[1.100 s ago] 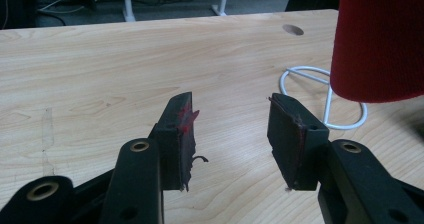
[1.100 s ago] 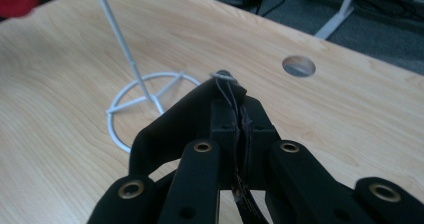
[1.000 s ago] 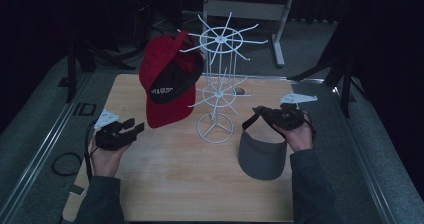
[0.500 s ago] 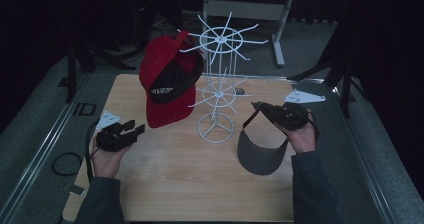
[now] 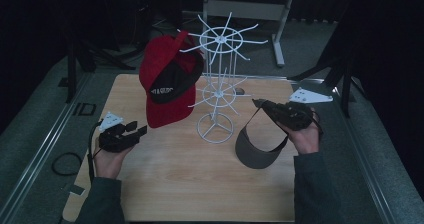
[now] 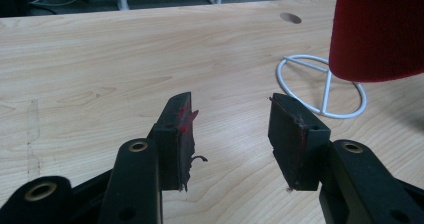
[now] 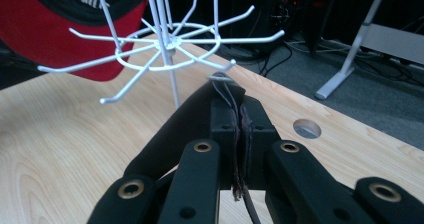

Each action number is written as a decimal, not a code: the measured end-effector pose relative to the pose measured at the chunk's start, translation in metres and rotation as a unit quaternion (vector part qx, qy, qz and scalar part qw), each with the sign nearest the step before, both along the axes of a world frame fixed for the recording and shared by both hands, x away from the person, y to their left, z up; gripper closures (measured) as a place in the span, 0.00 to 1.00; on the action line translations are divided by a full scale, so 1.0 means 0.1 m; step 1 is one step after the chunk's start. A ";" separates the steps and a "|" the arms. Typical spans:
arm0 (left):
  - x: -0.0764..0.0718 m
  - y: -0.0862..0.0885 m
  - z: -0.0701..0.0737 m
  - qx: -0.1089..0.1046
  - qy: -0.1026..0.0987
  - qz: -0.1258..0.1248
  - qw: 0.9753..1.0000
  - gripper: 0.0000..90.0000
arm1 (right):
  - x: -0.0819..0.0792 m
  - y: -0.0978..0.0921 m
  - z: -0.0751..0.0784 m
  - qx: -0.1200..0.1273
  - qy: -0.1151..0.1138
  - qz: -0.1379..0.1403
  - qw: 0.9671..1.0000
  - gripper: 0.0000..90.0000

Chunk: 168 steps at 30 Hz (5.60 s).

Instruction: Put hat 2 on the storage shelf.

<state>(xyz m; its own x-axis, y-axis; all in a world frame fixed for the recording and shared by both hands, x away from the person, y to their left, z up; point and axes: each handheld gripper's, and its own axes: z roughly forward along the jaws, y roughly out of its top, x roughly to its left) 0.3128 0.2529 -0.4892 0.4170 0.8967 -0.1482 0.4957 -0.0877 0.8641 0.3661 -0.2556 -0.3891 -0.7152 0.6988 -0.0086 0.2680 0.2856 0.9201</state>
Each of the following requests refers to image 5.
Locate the black metal stand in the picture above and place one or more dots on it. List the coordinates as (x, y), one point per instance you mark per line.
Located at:
(346, 80)
(71, 70)

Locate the person's left hand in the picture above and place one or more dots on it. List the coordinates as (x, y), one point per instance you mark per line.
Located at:
(108, 164)

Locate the person's right hand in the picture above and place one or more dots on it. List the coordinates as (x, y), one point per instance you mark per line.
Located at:
(305, 140)

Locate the grey sun visor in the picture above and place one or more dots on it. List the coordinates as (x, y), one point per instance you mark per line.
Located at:
(248, 155)

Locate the small round grey disc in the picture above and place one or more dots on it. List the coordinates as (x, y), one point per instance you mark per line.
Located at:
(240, 91)

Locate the grey tape piece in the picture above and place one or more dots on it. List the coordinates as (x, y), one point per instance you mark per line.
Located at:
(75, 189)

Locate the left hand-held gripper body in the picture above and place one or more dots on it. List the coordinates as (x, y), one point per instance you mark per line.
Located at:
(113, 140)

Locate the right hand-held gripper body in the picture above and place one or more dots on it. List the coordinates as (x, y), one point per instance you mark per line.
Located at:
(296, 115)

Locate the grey metal desk frame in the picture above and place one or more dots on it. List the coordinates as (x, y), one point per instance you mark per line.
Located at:
(243, 10)

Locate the red baseball cap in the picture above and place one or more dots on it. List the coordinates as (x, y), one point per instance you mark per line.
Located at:
(166, 110)

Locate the aluminium floor rail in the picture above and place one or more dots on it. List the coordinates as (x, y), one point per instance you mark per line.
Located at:
(43, 140)
(366, 170)

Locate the black floor bracket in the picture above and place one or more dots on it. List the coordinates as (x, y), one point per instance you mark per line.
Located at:
(80, 109)

